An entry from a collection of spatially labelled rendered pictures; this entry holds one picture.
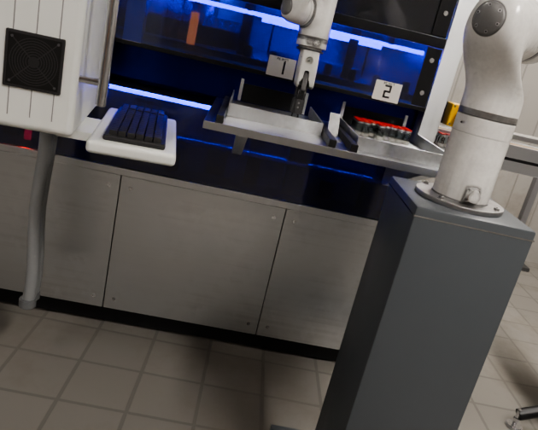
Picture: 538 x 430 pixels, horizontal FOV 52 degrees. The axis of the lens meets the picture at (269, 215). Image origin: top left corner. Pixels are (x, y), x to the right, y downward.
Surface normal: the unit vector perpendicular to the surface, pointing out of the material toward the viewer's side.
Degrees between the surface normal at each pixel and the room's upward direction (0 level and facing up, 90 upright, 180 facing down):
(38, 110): 90
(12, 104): 90
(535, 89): 90
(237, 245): 90
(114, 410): 0
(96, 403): 0
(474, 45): 126
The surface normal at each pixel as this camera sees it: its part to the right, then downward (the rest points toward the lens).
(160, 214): 0.03, 0.32
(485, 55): -0.69, 0.62
